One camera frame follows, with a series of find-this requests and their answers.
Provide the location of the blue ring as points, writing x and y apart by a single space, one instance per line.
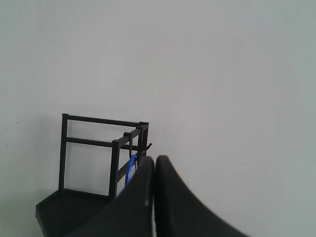
132 162

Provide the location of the black metal corner rack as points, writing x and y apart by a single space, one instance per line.
66 210

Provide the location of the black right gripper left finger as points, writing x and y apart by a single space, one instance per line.
130 213

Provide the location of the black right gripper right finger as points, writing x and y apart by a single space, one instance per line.
179 213

